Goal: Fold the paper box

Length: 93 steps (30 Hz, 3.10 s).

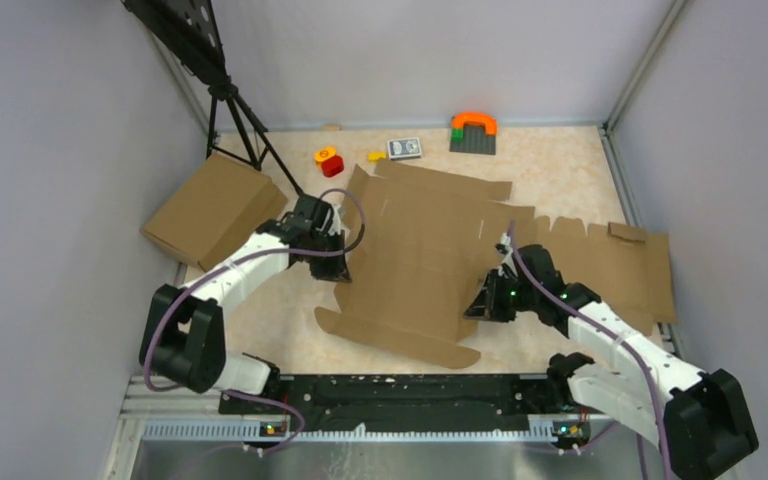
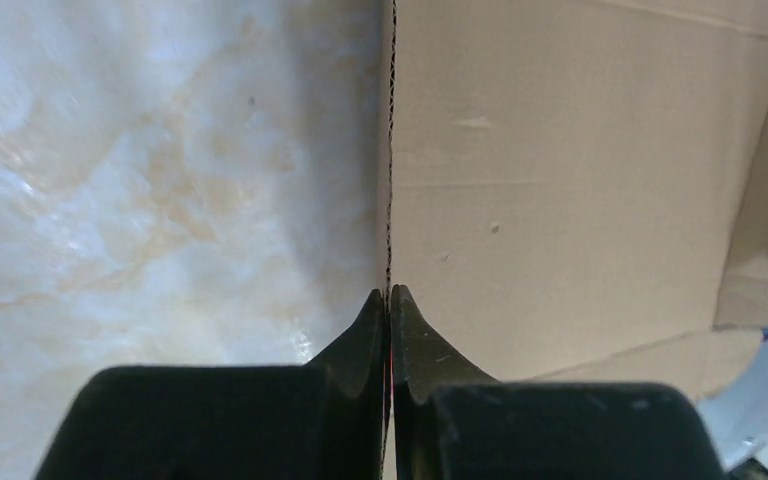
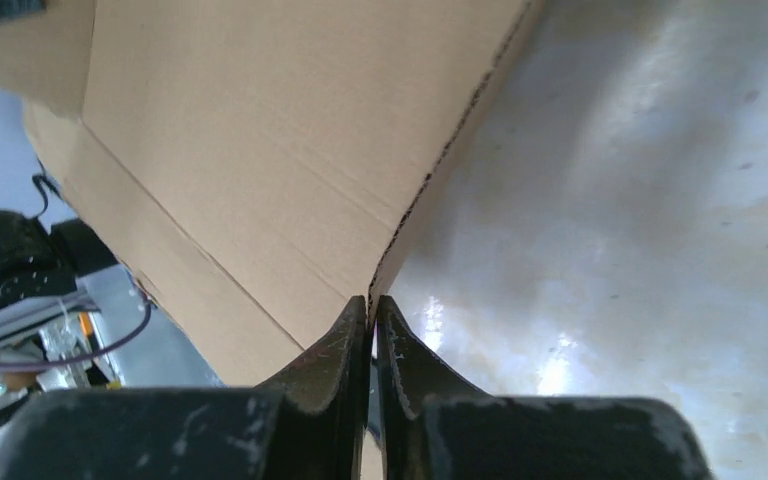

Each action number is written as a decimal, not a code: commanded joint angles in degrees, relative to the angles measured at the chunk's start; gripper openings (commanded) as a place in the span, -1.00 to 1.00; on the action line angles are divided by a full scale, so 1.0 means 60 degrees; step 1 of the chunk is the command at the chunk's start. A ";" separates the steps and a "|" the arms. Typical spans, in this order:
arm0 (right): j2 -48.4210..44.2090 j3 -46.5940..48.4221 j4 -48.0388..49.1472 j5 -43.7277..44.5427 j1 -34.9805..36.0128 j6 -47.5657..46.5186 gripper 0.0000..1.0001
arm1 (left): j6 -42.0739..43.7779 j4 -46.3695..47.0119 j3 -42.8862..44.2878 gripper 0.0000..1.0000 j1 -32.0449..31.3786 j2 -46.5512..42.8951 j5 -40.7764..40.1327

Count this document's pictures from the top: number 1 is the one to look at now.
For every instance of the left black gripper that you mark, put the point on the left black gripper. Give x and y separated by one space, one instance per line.
337 270

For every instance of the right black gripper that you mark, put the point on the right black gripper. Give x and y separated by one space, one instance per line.
486 306

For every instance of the large cardboard box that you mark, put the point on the large cardboard box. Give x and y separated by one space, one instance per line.
429 241

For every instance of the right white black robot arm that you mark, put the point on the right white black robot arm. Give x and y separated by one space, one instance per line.
700 421

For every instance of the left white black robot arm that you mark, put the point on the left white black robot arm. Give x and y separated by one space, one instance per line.
184 342

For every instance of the folded cardboard box left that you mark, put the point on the folded cardboard box left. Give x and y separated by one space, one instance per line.
214 212

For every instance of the playing card deck box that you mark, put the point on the playing card deck box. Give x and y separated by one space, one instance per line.
404 149

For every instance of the red yellow toy block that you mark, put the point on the red yellow toy block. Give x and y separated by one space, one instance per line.
329 162

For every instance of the small yellow block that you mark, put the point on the small yellow block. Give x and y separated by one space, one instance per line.
374 157

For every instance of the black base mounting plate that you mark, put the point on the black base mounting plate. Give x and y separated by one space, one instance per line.
422 403

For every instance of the flat cardboard sheet right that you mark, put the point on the flat cardboard sheet right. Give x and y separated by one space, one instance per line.
627 266

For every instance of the grey plate with orange arch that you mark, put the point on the grey plate with orange arch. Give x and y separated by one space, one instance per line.
473 133

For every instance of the black tripod stand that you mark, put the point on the black tripod stand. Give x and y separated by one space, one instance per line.
190 31

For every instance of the aluminium frame rail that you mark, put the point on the aluminium frame rail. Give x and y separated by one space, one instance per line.
182 435

